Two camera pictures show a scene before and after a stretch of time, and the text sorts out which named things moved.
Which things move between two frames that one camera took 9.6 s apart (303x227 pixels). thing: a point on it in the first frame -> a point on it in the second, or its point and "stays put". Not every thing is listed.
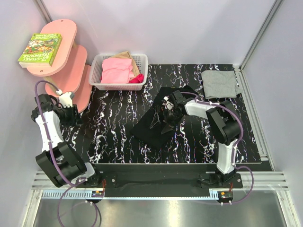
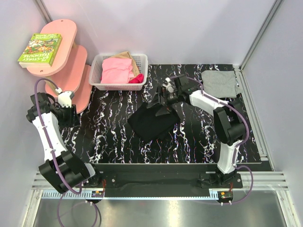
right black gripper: (168, 127) -> (155, 100)
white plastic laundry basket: (141, 60) stays put
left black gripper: (75, 119) stays put
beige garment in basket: (126, 55) stays put
